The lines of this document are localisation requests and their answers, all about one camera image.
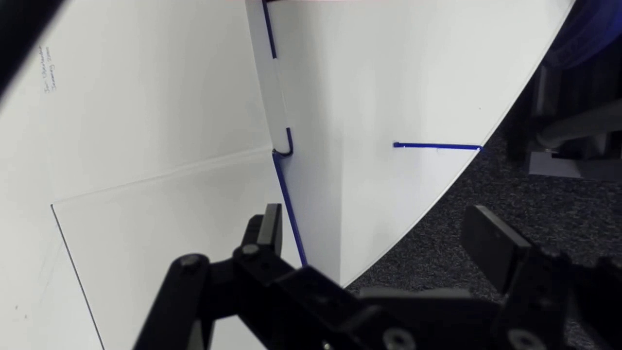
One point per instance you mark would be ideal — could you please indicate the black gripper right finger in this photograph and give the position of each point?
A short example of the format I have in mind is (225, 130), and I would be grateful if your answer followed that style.
(495, 248)

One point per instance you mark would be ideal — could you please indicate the white round pedestal table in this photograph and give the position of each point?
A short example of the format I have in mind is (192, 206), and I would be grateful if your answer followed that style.
(388, 97)

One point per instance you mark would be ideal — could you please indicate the blue hardcover book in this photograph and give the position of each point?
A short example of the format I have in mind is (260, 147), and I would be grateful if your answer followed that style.
(142, 161)

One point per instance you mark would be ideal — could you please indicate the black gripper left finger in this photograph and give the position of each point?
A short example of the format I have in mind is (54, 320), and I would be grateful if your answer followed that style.
(268, 229)

